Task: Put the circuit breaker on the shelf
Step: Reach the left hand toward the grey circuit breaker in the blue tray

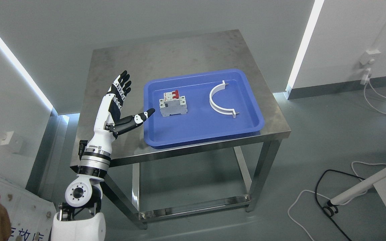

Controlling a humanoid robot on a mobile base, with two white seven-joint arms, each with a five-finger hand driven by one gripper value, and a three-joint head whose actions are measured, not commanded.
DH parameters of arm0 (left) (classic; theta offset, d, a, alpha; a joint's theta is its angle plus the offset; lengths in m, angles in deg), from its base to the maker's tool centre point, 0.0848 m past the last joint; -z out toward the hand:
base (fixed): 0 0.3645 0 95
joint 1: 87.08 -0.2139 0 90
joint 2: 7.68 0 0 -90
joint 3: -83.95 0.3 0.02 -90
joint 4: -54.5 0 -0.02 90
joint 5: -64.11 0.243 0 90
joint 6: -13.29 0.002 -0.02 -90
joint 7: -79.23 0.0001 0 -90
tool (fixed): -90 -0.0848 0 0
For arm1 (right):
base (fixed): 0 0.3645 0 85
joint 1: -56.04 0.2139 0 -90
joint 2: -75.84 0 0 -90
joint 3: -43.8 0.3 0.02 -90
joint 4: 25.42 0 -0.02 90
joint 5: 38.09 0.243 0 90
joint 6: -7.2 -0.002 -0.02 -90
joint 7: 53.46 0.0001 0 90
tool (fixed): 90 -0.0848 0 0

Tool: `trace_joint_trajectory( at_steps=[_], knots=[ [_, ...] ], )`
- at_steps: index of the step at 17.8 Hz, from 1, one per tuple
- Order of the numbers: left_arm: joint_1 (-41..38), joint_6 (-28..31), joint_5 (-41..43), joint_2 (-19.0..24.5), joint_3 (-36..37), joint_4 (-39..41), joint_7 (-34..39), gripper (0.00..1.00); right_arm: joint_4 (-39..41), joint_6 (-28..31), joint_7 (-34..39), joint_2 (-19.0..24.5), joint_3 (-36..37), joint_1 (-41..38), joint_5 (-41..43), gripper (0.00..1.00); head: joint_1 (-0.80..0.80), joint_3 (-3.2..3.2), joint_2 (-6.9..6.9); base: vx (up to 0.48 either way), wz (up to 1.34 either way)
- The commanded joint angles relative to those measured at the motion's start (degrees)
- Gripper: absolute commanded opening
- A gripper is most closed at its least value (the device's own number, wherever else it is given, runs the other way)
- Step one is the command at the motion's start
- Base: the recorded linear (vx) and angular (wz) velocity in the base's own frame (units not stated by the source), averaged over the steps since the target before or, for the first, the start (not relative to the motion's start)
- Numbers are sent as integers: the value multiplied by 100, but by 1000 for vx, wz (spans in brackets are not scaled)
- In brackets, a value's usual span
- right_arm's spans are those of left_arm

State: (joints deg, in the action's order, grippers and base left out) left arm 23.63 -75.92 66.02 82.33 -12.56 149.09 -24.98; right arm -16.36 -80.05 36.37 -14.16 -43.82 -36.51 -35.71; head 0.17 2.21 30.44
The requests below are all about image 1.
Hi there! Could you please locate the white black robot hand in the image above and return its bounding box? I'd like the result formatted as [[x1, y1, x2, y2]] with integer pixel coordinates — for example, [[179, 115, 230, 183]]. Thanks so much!
[[87, 70, 156, 153]]

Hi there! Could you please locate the grey circuit breaker red switch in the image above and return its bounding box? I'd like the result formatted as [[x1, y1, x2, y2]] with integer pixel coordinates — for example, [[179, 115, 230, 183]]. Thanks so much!
[[159, 90, 188, 117]]

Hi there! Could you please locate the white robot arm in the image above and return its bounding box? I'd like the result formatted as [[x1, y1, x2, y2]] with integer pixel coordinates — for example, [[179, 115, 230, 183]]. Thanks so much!
[[50, 140, 111, 241]]

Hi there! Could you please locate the blue plastic tray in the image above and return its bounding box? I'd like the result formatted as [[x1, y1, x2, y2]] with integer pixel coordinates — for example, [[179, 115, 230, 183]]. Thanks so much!
[[143, 69, 265, 149]]

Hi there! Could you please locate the white signboard with blue text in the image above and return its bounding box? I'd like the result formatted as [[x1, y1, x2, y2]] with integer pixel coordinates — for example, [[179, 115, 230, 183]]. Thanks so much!
[[0, 175, 57, 241]]

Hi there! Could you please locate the stainless steel table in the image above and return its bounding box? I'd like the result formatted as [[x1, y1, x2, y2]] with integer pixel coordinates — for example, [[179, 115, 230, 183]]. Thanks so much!
[[70, 29, 291, 229]]

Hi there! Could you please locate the white stand leg with caster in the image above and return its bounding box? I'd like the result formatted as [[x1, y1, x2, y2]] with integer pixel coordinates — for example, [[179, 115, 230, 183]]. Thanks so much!
[[322, 168, 386, 217]]

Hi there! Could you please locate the white power adapter plug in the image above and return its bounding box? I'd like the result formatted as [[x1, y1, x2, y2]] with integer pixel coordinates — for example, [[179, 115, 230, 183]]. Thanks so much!
[[360, 68, 371, 85]]

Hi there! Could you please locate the white wall switch box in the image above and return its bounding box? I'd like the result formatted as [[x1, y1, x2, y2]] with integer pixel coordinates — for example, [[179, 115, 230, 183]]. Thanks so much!
[[0, 131, 21, 148]]

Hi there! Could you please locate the white curved plastic bracket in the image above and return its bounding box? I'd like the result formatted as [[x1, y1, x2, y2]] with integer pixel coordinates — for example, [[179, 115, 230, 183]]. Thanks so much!
[[209, 80, 240, 118]]

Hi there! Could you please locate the black cable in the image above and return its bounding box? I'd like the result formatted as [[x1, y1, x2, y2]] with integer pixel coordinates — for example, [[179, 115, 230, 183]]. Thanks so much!
[[315, 157, 386, 241]]

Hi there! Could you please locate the white wall socket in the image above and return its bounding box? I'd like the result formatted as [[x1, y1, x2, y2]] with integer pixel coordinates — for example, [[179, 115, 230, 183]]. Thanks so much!
[[360, 49, 381, 66]]

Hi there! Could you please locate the white cable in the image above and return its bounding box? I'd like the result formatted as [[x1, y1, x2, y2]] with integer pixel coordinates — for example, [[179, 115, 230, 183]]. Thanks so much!
[[287, 79, 386, 241]]

